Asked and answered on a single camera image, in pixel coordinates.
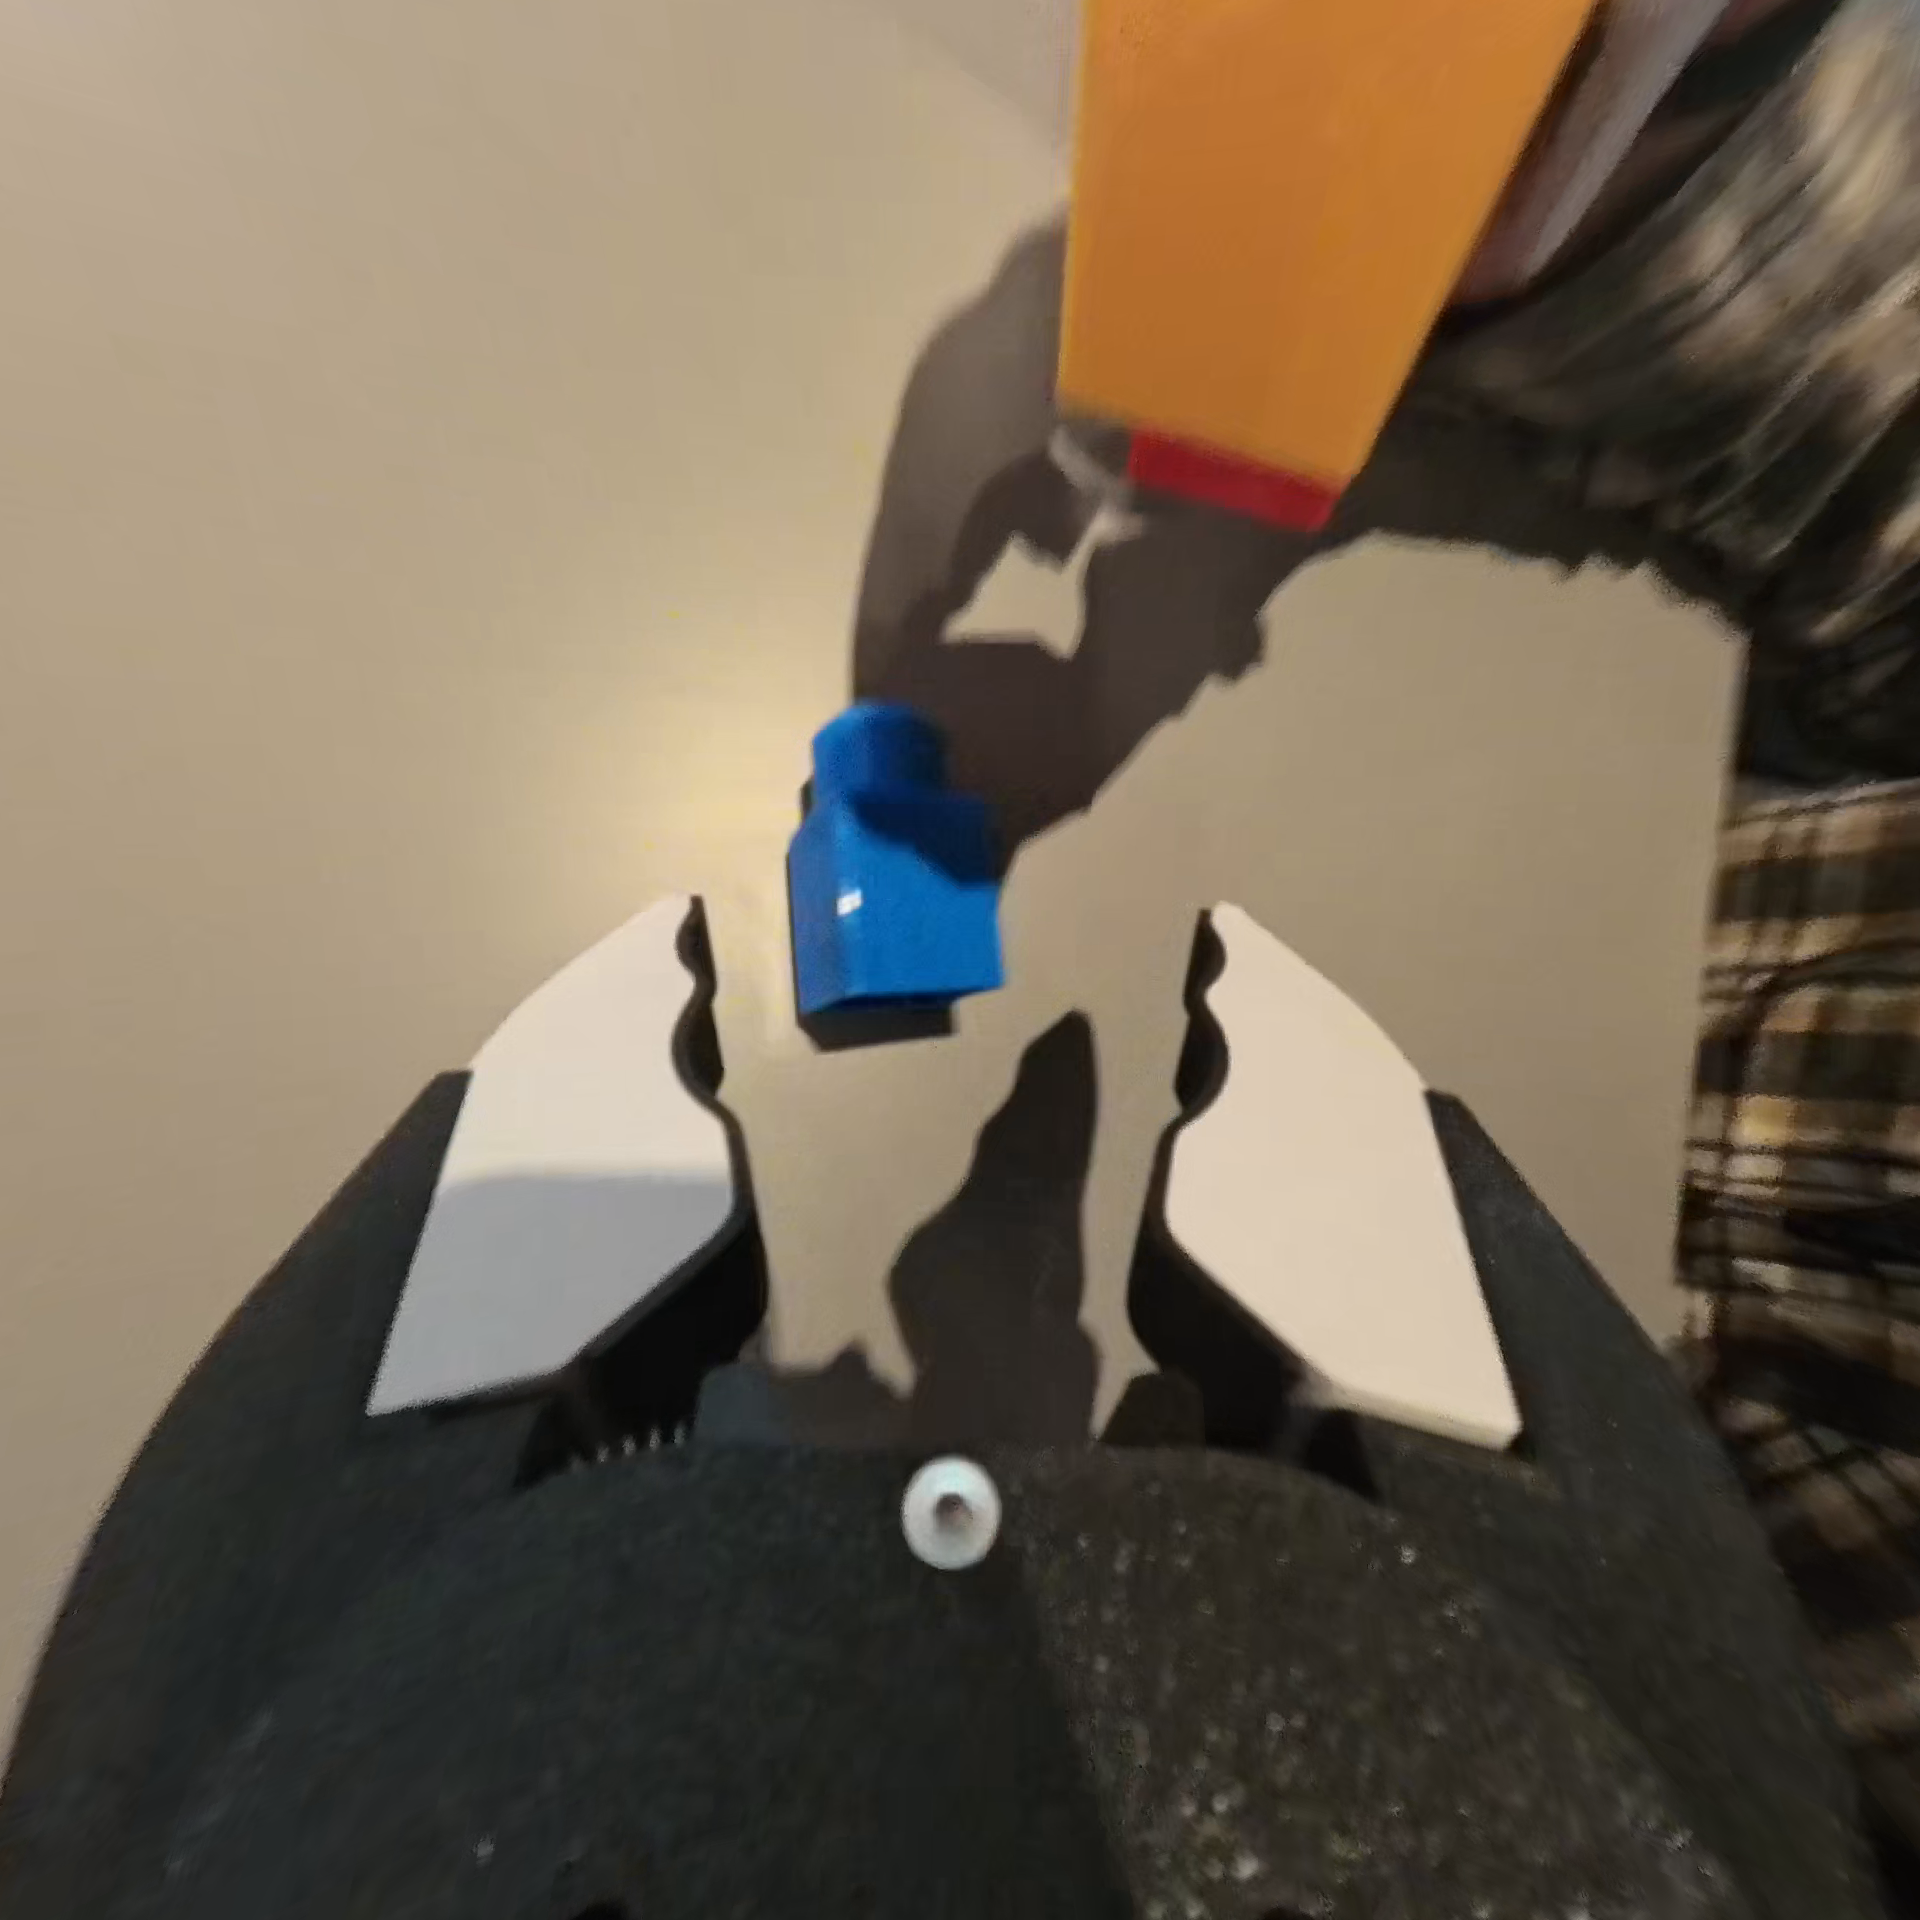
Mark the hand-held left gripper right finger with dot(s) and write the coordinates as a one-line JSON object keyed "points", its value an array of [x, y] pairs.
{"points": [[1336, 1215]]}

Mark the person's right forearm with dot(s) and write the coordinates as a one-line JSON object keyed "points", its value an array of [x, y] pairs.
{"points": [[1694, 421]]}

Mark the blue toy block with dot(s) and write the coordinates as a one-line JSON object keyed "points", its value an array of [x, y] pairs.
{"points": [[893, 916]]}

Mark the person's plaid shirt torso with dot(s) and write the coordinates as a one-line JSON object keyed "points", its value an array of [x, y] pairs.
{"points": [[1816, 1125]]}

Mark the yellow two-stud block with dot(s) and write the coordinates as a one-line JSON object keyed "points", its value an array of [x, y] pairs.
{"points": [[1277, 224]]}

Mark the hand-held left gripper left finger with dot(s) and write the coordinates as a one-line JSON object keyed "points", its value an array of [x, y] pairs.
{"points": [[569, 1201]]}

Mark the red single-stud block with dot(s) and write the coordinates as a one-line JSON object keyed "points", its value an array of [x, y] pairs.
{"points": [[1231, 477]]}

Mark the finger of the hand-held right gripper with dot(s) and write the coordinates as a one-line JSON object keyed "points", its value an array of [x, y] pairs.
{"points": [[1590, 135]]}

